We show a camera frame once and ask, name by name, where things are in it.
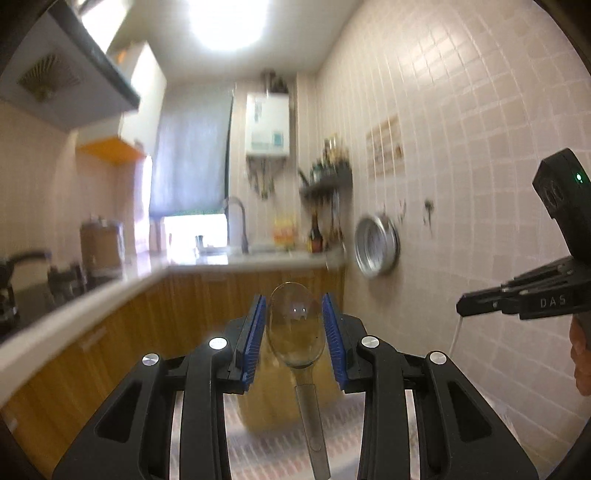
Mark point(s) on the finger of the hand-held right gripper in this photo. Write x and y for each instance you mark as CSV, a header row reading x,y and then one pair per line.
x,y
489,300

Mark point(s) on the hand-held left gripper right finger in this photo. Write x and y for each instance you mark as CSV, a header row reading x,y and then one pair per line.
x,y
333,344

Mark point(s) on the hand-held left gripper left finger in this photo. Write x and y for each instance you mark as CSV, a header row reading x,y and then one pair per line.
x,y
255,344

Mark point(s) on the person's right hand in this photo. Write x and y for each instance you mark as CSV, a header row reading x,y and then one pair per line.
x,y
581,360

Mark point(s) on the wooden base cabinets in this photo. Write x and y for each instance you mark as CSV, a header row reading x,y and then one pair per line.
x,y
152,323

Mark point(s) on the dark soy sauce bottle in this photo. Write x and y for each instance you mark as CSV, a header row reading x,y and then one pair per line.
x,y
315,237

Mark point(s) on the round metal steamer tray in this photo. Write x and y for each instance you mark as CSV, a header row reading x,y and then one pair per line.
x,y
376,244

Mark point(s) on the yellow oil bottle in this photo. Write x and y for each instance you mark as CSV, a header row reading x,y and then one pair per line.
x,y
284,233

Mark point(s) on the hanging metal ladle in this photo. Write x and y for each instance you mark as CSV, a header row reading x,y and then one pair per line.
x,y
337,221

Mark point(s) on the curved metal faucet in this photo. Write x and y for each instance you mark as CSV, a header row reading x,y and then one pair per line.
x,y
242,217

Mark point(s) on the white kitchen countertop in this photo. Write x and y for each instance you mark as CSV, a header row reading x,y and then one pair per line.
x,y
138,281

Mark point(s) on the water heater pipes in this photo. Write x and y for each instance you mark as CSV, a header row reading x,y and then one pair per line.
x,y
264,177

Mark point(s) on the brown rice cooker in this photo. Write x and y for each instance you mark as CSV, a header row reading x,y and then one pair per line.
x,y
100,244

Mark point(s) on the grey window blind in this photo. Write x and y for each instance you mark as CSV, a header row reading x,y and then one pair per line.
x,y
191,157

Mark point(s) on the black gas stove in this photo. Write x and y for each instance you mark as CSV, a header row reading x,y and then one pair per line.
x,y
64,281

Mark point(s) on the white water heater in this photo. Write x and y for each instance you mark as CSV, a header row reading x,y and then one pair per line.
x,y
268,124

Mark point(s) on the black wok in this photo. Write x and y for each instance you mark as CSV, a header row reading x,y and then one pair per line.
x,y
27,257

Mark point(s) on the metal flue pipe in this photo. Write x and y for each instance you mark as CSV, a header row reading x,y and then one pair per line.
x,y
270,82

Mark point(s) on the round ceiling lamp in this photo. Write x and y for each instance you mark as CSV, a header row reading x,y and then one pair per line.
x,y
231,23

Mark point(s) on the grey range hood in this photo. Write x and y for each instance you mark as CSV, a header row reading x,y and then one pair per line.
x,y
55,83

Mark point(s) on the metal wall hook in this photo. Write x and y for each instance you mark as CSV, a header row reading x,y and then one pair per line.
x,y
429,207

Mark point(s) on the grey wall spice rack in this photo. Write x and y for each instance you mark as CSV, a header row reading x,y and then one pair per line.
x,y
330,182

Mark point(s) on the white wall cabinet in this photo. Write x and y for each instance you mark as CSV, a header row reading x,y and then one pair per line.
x,y
143,92

